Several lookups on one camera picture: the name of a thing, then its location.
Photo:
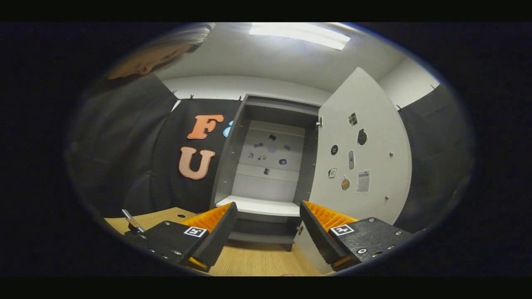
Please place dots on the white cabinet shelf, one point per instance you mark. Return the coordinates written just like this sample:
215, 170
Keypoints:
257, 205

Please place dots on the wide ceiling light panel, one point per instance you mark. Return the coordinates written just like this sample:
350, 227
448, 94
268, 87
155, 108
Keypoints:
299, 35

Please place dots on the black backdrop cloth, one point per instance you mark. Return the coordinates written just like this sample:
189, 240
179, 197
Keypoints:
436, 166

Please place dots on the person's head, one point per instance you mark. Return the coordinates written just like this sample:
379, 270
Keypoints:
145, 60

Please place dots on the person's dark jacket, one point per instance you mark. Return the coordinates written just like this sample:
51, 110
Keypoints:
112, 145

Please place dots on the grey cabinet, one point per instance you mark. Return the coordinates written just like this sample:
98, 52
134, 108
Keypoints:
224, 166

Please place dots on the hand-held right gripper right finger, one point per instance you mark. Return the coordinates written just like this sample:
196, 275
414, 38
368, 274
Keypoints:
320, 241

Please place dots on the white cabinet door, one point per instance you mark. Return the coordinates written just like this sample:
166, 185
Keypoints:
374, 124

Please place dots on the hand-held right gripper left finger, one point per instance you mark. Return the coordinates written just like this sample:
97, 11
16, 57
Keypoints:
216, 241

